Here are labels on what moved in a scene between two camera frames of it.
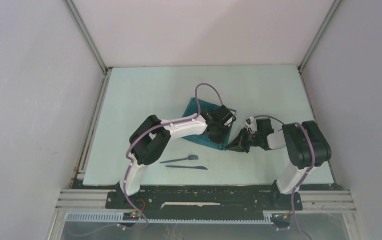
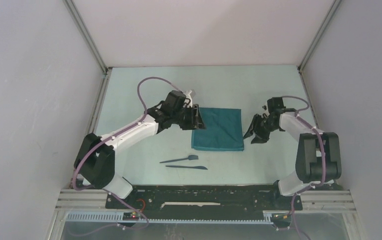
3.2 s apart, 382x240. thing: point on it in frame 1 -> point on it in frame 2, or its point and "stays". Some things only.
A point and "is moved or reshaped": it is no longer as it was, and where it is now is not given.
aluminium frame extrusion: (79, 200) stays
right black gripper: (239, 142) -> (252, 127)
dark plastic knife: (199, 167) stays
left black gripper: (220, 139) -> (195, 122)
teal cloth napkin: (204, 138) is moved or reshaped
